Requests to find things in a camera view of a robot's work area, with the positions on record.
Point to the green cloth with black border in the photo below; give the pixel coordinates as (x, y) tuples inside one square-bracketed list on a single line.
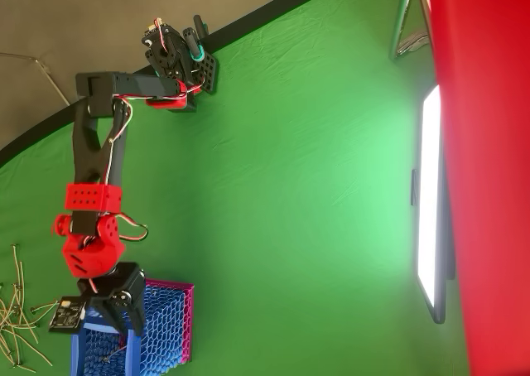
[(290, 185)]

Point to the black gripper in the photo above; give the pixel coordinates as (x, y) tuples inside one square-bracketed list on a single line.
[(121, 282)]

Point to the wrist camera board with bracket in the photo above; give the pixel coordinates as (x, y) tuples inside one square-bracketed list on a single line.
[(66, 314)]

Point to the bright LED light panel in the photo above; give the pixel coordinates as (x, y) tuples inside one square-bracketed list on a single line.
[(428, 194)]

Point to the silver metal stand frame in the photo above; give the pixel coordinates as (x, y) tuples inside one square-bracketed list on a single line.
[(401, 24)]

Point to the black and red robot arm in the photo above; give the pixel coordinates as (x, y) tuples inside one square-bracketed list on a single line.
[(89, 144)]

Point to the single beige stick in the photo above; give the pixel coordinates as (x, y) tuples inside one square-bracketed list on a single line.
[(112, 353)]

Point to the blue and pink lattice basket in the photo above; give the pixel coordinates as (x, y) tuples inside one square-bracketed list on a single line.
[(165, 330)]

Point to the red fabric curtain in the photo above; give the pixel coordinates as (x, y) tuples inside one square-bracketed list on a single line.
[(488, 165)]

